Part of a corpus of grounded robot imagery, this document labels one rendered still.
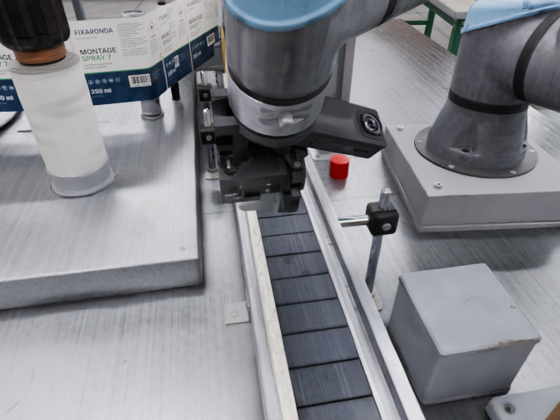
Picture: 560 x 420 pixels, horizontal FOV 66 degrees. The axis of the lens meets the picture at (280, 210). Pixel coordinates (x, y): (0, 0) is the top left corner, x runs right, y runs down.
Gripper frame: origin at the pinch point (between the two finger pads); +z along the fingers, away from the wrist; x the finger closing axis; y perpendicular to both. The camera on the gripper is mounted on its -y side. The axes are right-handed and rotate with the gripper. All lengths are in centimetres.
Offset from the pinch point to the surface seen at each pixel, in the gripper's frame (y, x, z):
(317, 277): -3.0, 9.9, 0.7
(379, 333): -4.2, 18.2, -13.5
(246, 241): 4.6, 3.2, 4.8
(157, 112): 17.5, -30.3, 22.1
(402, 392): -4.1, 22.5, -15.9
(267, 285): 3.4, 11.2, -4.1
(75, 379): 24.3, 17.2, 2.3
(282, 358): 3.3, 18.7, -8.4
